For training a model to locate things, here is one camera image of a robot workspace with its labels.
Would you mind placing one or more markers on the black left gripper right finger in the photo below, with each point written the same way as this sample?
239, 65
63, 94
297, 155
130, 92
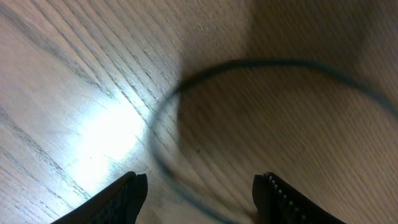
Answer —
277, 202

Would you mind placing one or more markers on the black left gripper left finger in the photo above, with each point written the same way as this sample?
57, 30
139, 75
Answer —
120, 202

